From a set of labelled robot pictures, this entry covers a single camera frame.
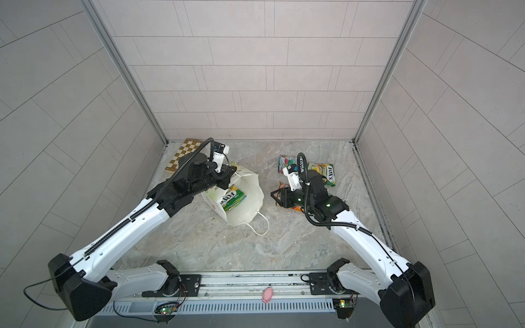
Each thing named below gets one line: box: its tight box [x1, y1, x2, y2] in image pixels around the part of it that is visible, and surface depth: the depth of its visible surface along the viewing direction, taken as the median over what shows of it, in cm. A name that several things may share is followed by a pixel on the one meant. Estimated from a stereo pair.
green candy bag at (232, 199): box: [219, 184, 247, 213], surface depth 90 cm
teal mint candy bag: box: [277, 154, 298, 174], surface depth 107 cm
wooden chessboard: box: [164, 138, 204, 172], surface depth 111 cm
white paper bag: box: [200, 161, 270, 236], surface depth 84 cm
